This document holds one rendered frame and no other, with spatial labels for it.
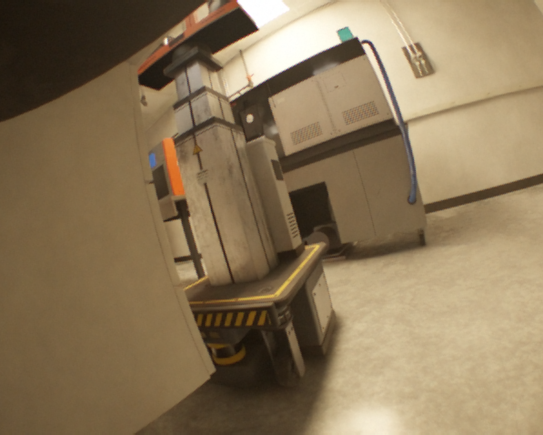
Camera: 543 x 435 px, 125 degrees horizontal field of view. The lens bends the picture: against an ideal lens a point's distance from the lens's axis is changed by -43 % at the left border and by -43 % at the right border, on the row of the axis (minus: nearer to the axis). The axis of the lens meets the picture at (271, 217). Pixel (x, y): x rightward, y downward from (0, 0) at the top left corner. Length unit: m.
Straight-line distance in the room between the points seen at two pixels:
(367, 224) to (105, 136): 1.43
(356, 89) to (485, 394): 1.62
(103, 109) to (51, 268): 0.26
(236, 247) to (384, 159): 1.08
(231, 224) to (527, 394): 0.83
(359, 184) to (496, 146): 1.82
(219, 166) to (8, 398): 0.69
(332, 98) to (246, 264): 1.30
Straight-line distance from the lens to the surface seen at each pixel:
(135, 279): 0.39
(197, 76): 0.88
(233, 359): 0.67
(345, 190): 1.57
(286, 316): 0.58
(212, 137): 0.73
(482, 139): 2.88
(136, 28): 0.16
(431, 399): 0.59
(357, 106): 1.67
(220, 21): 0.93
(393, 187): 1.52
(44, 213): 0.37
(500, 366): 0.66
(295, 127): 1.78
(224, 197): 0.70
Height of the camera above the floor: 0.45
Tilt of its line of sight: 1 degrees down
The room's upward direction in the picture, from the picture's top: 16 degrees counter-clockwise
